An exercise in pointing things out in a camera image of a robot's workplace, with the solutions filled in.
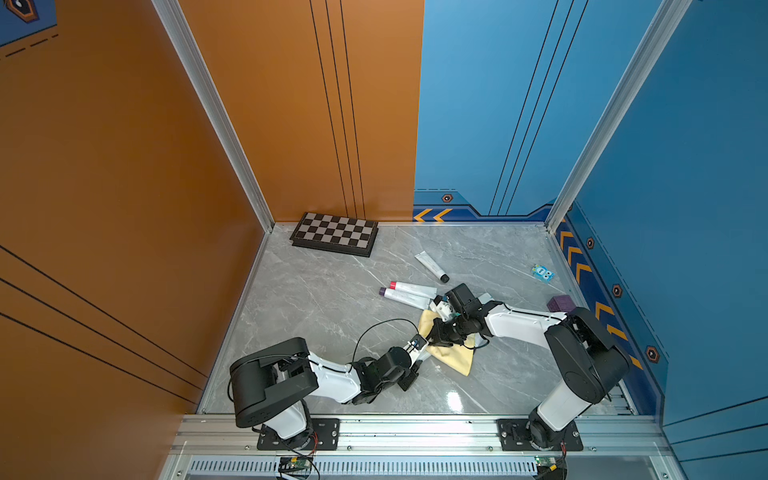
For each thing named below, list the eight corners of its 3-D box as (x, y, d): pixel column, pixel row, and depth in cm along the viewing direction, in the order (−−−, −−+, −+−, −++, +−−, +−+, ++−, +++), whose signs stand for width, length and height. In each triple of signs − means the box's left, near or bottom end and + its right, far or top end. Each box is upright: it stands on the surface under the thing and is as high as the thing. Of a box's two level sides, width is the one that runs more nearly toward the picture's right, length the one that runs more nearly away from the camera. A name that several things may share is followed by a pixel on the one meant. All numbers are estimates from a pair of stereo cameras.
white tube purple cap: (378, 296, 101) (378, 292, 99) (381, 288, 103) (381, 284, 101) (428, 311, 97) (428, 307, 95) (430, 302, 99) (431, 299, 97)
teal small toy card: (528, 273, 108) (530, 269, 106) (534, 265, 110) (536, 261, 108) (548, 285, 104) (550, 282, 103) (554, 277, 107) (556, 273, 105)
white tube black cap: (444, 284, 105) (445, 280, 103) (416, 258, 112) (417, 254, 110) (451, 279, 106) (452, 275, 104) (423, 254, 113) (423, 249, 111)
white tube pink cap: (389, 289, 103) (389, 286, 101) (391, 282, 104) (391, 279, 103) (436, 298, 100) (436, 295, 99) (437, 291, 102) (437, 288, 101)
